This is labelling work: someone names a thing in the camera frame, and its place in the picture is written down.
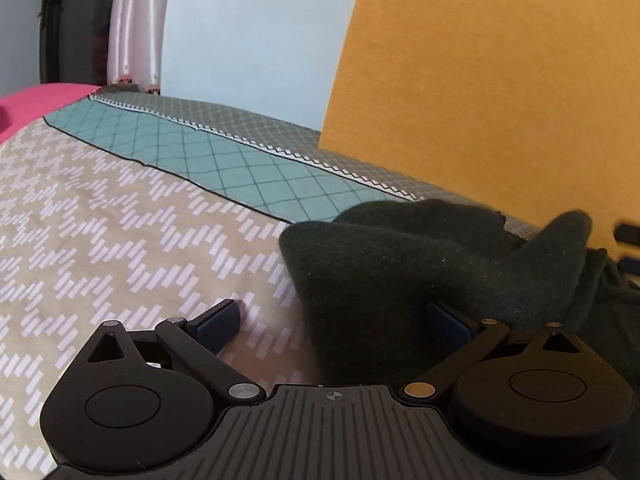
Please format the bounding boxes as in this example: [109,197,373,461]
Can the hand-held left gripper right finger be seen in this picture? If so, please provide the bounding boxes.
[399,301,586,405]

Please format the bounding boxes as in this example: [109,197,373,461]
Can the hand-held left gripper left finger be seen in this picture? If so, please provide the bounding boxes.
[86,299,267,405]

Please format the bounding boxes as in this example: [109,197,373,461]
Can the dark green small garment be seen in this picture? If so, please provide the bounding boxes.
[278,199,640,392]

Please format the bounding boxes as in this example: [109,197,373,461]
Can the patterned beige teal bedsheet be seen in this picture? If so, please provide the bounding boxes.
[0,84,548,480]

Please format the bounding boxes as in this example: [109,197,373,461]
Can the dark wardrobe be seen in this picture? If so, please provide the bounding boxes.
[37,0,121,87]

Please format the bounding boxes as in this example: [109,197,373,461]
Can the pink cloth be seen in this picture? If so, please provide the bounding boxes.
[0,83,99,144]

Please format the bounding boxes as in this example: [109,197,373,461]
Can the pale pink satin curtain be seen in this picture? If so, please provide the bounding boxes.
[106,0,174,97]

